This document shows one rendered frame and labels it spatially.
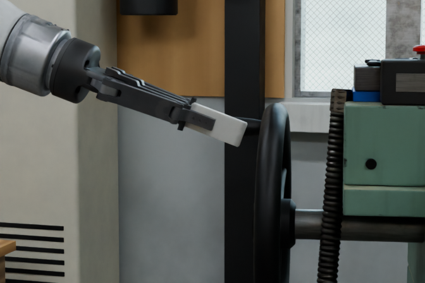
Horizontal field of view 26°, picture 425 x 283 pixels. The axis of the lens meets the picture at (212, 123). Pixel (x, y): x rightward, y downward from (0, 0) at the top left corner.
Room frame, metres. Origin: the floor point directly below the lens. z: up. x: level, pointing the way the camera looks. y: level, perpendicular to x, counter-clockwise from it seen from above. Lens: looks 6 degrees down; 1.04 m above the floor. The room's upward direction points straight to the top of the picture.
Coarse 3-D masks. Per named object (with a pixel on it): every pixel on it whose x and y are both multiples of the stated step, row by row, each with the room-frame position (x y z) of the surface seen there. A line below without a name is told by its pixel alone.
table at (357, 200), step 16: (352, 192) 0.98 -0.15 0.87; (368, 192) 0.98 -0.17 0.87; (384, 192) 0.98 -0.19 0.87; (400, 192) 0.98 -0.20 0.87; (416, 192) 0.98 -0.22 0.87; (352, 208) 0.98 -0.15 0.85; (368, 208) 0.98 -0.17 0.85; (384, 208) 0.98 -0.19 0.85; (400, 208) 0.98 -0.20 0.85; (416, 208) 0.98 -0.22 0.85
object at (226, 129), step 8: (192, 104) 1.09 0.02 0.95; (200, 112) 1.09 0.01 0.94; (208, 112) 1.08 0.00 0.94; (216, 112) 1.08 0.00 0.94; (216, 120) 1.08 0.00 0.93; (224, 120) 1.08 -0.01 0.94; (232, 120) 1.08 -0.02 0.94; (192, 128) 1.09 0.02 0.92; (200, 128) 1.09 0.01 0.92; (216, 128) 1.08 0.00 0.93; (224, 128) 1.08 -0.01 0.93; (232, 128) 1.08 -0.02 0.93; (240, 128) 1.08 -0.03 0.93; (216, 136) 1.08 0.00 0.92; (224, 136) 1.08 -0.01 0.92; (232, 136) 1.08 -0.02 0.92; (240, 136) 1.08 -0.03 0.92; (232, 144) 1.08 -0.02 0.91
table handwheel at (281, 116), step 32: (288, 128) 1.15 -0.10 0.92; (288, 160) 1.19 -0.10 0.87; (256, 192) 0.97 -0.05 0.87; (288, 192) 1.21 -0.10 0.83; (256, 224) 0.95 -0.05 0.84; (288, 224) 1.06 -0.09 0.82; (320, 224) 1.06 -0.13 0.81; (352, 224) 1.06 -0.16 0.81; (384, 224) 1.05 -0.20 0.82; (416, 224) 1.05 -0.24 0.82; (256, 256) 0.95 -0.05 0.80; (288, 256) 1.19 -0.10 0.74
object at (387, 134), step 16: (352, 112) 1.00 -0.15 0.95; (368, 112) 1.00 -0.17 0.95; (384, 112) 1.00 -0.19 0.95; (400, 112) 1.00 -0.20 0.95; (416, 112) 1.00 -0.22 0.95; (352, 128) 1.00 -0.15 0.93; (368, 128) 1.00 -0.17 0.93; (384, 128) 1.00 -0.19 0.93; (400, 128) 1.00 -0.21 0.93; (416, 128) 1.00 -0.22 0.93; (352, 144) 1.00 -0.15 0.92; (368, 144) 1.00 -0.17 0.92; (384, 144) 1.00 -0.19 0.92; (400, 144) 1.00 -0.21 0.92; (416, 144) 1.00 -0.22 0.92; (352, 160) 1.00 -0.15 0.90; (368, 160) 1.00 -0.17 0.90; (384, 160) 1.00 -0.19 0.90; (400, 160) 1.00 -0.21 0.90; (416, 160) 1.00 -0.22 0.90; (352, 176) 1.00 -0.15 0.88; (368, 176) 1.00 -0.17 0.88; (384, 176) 1.00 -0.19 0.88; (400, 176) 1.00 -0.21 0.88; (416, 176) 1.00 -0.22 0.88
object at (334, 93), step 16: (336, 96) 1.06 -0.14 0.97; (352, 96) 1.06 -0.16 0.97; (336, 112) 1.05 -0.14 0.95; (336, 128) 1.05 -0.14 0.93; (336, 144) 1.05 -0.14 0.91; (336, 160) 1.05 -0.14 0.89; (336, 176) 1.05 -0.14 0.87; (336, 192) 1.04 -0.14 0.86; (336, 208) 1.04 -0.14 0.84; (336, 224) 1.04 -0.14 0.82; (320, 240) 1.05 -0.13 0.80; (336, 240) 1.04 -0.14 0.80; (320, 256) 1.05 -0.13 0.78; (336, 256) 1.04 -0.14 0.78; (320, 272) 1.05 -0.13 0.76; (336, 272) 1.04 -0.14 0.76
